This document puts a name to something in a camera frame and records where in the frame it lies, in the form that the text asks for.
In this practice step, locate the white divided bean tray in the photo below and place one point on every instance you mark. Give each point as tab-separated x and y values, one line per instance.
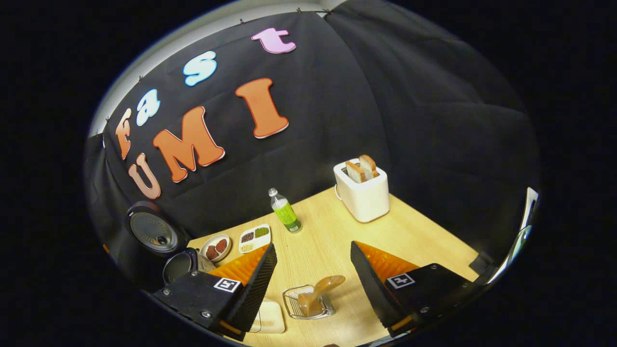
254	238

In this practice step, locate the white toaster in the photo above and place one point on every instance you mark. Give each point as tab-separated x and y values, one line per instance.
364	200

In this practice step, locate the black backdrop cloth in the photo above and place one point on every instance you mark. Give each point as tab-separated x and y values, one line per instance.
409	96

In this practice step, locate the white board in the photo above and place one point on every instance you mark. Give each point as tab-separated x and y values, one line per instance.
528	207

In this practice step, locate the black rice cooker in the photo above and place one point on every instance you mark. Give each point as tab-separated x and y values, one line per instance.
154	231

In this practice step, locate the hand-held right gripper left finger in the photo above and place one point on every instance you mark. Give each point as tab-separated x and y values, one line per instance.
255	289

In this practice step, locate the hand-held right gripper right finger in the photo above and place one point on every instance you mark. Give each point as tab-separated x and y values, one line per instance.
371	289

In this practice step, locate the green drink bottle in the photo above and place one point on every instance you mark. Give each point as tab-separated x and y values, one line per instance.
287	214

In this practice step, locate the round plate with red meat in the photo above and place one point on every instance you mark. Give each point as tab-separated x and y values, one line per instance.
216	248

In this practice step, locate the wooden spoon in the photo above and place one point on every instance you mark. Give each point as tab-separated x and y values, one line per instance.
320	291

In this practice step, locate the clear rice container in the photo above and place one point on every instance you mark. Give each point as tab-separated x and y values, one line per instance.
270	318

